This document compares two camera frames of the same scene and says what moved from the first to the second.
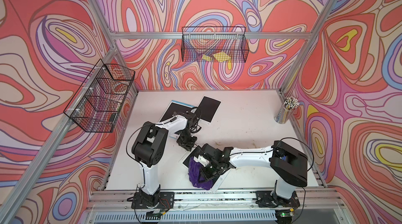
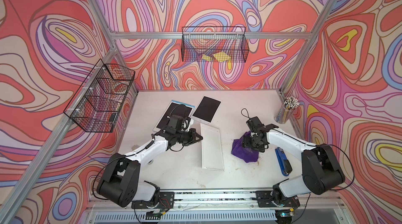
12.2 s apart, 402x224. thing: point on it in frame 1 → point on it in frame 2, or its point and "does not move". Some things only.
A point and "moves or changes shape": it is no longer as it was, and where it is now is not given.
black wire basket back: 214,44 does not move
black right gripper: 205,175 → 246,143
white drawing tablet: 207,109 does not move
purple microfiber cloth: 197,179 moves or changes shape
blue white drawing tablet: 174,109 does not move
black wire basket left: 97,103 does not move
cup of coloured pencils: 290,103 does not move
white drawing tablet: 217,182 → 212,157
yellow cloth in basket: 220,56 does not move
